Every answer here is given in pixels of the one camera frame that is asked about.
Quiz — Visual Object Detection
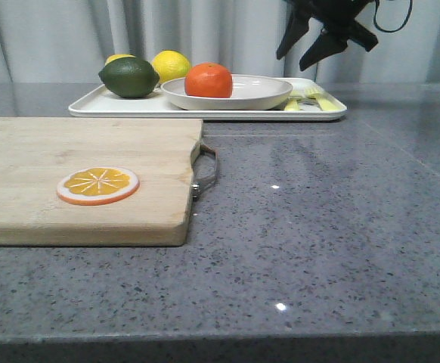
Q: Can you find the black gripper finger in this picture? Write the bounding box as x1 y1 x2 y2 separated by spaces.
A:
276 11 311 60
299 30 348 71

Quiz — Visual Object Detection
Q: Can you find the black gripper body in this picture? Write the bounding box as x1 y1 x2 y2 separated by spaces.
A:
291 0 378 51

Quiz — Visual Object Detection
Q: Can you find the beige round plate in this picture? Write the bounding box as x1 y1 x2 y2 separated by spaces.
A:
161 74 293 110

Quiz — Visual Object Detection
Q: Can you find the orange mandarin fruit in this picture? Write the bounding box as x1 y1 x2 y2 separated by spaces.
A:
184 62 233 98

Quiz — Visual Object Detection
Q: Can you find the white rectangular tray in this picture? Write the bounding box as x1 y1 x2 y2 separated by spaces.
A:
69 78 347 122

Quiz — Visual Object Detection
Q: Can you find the yellow plastic fork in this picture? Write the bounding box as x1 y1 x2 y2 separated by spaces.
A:
290 85 339 111

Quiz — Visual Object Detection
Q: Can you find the yellow lemon right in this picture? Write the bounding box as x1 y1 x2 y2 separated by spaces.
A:
151 50 191 84

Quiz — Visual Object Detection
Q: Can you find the green lime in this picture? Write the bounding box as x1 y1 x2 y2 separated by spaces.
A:
98 57 160 98

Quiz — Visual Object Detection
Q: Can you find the yellow lemon behind lime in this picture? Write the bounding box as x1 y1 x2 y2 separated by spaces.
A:
104 54 135 65

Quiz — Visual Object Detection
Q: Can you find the orange slice toy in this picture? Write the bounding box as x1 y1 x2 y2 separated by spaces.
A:
56 166 140 206

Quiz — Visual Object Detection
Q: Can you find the grey curtain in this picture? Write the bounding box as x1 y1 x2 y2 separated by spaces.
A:
0 1 440 83

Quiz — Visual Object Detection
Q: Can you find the wooden cutting board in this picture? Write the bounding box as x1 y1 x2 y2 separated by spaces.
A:
0 117 203 246

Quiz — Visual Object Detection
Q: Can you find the black cable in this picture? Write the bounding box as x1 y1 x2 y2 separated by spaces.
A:
373 0 414 33

